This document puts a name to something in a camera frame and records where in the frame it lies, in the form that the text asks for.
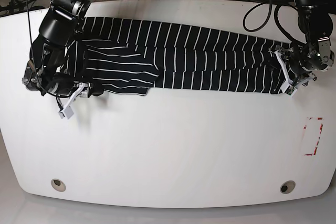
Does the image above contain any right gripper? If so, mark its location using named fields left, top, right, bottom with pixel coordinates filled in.
left=41, top=73, right=104, bottom=98

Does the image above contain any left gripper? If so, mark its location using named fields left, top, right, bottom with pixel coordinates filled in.
left=291, top=37, right=335, bottom=72

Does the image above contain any navy white striped T-shirt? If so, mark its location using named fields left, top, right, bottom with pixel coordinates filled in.
left=61, top=17, right=285, bottom=95

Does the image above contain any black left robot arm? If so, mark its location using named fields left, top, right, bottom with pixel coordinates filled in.
left=274, top=0, right=335, bottom=87

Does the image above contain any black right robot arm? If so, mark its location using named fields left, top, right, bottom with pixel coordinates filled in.
left=22, top=0, right=103, bottom=98

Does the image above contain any red tape rectangle marker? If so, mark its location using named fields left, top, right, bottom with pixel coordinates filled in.
left=300, top=117, right=324, bottom=156

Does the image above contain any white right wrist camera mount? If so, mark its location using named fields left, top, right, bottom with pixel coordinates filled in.
left=56, top=82, right=93, bottom=119

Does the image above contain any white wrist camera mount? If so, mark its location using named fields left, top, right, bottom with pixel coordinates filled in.
left=268, top=45, right=317, bottom=97
left=56, top=82, right=93, bottom=119

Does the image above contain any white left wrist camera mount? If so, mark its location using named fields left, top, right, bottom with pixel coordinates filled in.
left=268, top=45, right=317, bottom=97

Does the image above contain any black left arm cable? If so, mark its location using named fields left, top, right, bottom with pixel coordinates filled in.
left=243, top=0, right=308, bottom=46

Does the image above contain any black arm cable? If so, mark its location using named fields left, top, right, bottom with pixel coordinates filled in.
left=243, top=0, right=308, bottom=46
left=22, top=0, right=40, bottom=83

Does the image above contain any left table cable grommet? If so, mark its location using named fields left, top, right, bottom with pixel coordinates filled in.
left=51, top=179, right=66, bottom=192

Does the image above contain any table cable grommet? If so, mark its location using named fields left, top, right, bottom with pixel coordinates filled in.
left=280, top=180, right=296, bottom=194
left=51, top=179, right=66, bottom=192

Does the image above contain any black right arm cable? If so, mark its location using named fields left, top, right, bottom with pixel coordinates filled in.
left=22, top=0, right=40, bottom=83

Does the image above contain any right table cable grommet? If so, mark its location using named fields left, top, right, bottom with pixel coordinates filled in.
left=280, top=180, right=296, bottom=194

